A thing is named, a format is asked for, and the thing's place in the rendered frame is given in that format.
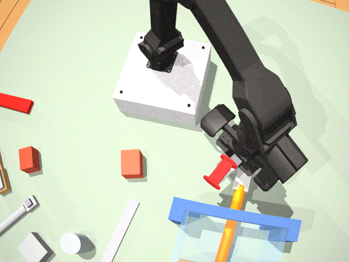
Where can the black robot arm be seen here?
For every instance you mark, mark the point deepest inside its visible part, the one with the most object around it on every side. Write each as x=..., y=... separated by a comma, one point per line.
x=264, y=104

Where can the white flat bar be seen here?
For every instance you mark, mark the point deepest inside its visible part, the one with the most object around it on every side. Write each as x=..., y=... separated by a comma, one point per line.
x=120, y=231

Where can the blue flat bar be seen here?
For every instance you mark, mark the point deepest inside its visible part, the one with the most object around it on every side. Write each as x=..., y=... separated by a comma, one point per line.
x=234, y=214

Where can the white cylinder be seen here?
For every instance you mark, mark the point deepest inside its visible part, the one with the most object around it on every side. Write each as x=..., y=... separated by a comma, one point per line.
x=75, y=243

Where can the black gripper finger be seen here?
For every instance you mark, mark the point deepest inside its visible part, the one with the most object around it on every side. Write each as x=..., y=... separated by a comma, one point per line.
x=246, y=169
x=227, y=151

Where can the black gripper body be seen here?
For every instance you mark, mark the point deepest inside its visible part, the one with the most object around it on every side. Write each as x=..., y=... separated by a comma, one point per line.
x=217, y=119

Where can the red-orange box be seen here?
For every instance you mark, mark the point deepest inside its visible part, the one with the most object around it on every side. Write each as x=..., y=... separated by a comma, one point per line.
x=29, y=159
x=132, y=164

